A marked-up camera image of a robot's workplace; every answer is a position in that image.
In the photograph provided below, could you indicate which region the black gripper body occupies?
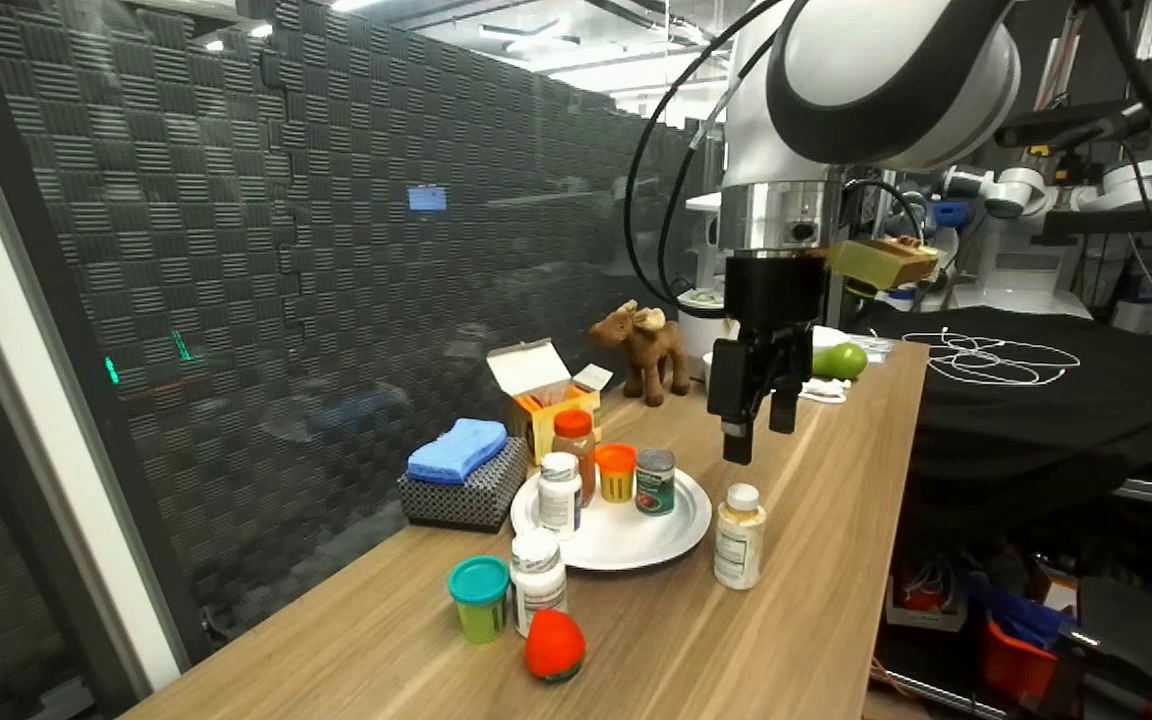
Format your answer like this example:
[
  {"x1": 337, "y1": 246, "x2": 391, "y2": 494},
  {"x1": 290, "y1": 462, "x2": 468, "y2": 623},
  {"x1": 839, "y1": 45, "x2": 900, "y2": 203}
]
[{"x1": 708, "y1": 246, "x2": 829, "y2": 402}]

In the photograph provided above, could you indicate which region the white bottle with tan cap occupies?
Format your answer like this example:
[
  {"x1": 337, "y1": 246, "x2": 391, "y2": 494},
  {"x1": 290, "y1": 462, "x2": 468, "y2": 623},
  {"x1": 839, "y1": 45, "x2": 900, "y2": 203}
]
[{"x1": 714, "y1": 480, "x2": 769, "y2": 594}]

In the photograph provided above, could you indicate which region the small orange lid tub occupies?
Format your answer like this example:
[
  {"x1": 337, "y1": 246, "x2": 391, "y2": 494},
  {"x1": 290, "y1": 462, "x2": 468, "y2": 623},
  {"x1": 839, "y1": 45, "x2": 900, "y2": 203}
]
[{"x1": 593, "y1": 438, "x2": 644, "y2": 508}]

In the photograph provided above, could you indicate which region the spice bottle with red cap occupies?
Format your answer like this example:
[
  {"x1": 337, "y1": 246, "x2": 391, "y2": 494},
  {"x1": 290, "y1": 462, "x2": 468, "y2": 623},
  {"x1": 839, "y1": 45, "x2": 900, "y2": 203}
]
[{"x1": 549, "y1": 402, "x2": 603, "y2": 505}]

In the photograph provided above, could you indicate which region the white pill bottle white cap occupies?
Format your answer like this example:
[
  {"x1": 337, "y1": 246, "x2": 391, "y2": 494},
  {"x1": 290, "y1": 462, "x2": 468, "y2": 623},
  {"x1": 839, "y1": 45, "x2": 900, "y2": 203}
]
[{"x1": 534, "y1": 446, "x2": 590, "y2": 535}]

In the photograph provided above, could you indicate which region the white paper plate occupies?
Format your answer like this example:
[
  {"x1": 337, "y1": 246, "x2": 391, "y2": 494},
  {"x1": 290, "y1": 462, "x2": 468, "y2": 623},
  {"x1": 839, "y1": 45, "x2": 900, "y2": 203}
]
[{"x1": 507, "y1": 456, "x2": 715, "y2": 577}]

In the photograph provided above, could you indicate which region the white bowl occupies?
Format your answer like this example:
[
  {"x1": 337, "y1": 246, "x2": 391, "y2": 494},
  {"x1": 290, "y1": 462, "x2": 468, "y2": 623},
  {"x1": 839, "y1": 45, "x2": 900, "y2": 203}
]
[{"x1": 809, "y1": 318, "x2": 864, "y2": 357}]

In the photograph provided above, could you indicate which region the brown moose plush toy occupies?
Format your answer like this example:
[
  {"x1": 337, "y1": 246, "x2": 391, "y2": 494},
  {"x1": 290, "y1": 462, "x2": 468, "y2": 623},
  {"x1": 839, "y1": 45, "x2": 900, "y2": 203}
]
[{"x1": 590, "y1": 294, "x2": 697, "y2": 410}]

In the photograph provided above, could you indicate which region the open yellow cardboard box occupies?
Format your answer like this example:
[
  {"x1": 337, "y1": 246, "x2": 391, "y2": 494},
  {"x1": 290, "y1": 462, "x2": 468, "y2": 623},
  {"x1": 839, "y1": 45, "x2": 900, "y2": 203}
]
[{"x1": 485, "y1": 334, "x2": 617, "y2": 468}]

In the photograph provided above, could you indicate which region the white supplement bottle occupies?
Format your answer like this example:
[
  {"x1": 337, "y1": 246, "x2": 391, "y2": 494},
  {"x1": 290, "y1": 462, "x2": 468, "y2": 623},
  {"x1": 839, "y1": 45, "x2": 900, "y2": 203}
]
[{"x1": 507, "y1": 531, "x2": 574, "y2": 640}]

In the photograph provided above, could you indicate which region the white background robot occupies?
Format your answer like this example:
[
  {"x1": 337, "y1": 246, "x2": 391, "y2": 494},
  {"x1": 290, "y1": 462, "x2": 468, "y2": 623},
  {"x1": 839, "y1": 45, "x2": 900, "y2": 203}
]
[{"x1": 878, "y1": 152, "x2": 1041, "y2": 303}]

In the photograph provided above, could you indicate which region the blue folded cloth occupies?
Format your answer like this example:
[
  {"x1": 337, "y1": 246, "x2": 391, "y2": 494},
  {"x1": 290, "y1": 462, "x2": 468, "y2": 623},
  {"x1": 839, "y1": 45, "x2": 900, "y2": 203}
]
[{"x1": 403, "y1": 417, "x2": 511, "y2": 489}]

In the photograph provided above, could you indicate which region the red toy strawberry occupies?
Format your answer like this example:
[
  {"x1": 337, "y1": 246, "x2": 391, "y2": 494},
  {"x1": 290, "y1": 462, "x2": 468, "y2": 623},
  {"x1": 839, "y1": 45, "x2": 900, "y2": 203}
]
[{"x1": 522, "y1": 608, "x2": 593, "y2": 683}]

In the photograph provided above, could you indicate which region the black cloth covered table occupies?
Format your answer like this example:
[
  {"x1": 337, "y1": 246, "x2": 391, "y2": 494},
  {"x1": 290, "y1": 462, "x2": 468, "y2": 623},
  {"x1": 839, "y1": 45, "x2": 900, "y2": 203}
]
[{"x1": 853, "y1": 300, "x2": 1152, "y2": 489}]

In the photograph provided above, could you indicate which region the green tub with teal lid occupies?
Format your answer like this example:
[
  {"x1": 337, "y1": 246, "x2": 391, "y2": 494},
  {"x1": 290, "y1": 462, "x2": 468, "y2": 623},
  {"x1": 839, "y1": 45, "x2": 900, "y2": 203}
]
[{"x1": 443, "y1": 551, "x2": 518, "y2": 649}]

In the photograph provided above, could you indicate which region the red storage bin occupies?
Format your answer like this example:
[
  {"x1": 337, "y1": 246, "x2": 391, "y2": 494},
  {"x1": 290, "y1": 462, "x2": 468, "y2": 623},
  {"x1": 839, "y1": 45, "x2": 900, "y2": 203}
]
[{"x1": 976, "y1": 610, "x2": 1067, "y2": 713}]

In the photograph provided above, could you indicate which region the coiled white cable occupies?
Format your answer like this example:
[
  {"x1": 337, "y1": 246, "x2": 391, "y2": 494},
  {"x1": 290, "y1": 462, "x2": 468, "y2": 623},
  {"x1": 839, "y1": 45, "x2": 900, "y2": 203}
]
[{"x1": 802, "y1": 374, "x2": 858, "y2": 407}]

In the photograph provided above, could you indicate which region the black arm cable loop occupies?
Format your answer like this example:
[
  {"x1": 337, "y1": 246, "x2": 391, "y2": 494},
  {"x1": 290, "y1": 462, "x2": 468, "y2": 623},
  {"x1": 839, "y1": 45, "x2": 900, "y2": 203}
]
[{"x1": 620, "y1": 0, "x2": 794, "y2": 314}]

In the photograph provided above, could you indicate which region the long white cable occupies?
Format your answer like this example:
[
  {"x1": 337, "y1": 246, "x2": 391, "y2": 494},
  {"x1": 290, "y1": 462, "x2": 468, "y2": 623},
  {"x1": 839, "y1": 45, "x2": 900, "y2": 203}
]
[{"x1": 897, "y1": 324, "x2": 1086, "y2": 392}]

